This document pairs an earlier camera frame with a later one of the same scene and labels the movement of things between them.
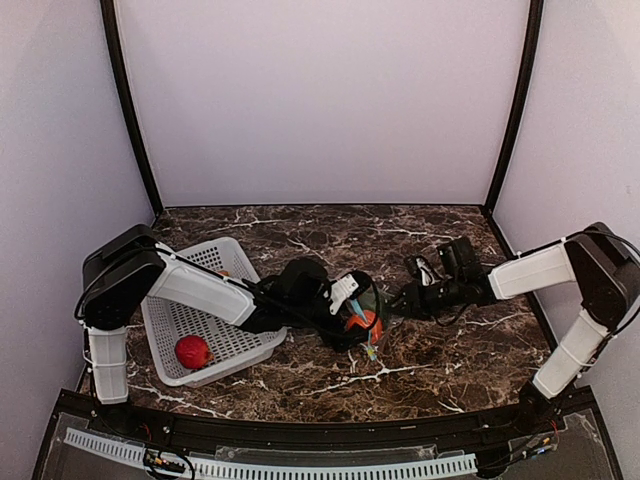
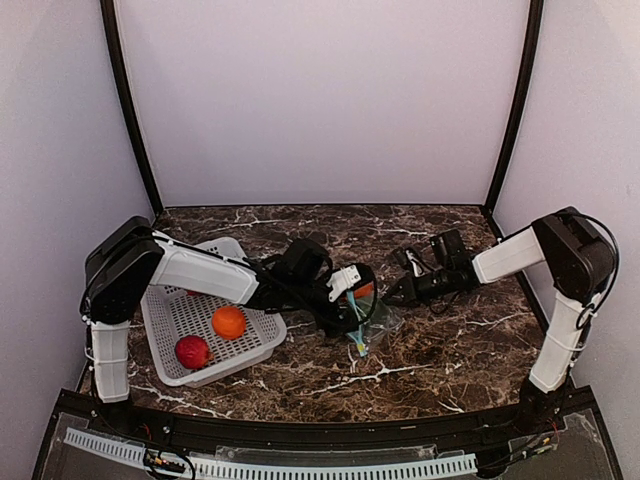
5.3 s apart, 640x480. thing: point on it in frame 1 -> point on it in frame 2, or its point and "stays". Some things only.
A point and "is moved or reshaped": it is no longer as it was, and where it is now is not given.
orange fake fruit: (368, 319) -> (229, 322)
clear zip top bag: (366, 312) is moved or reshaped
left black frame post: (111, 27) stays
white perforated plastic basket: (192, 348) stays
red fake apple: (192, 352) stays
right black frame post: (521, 95) stays
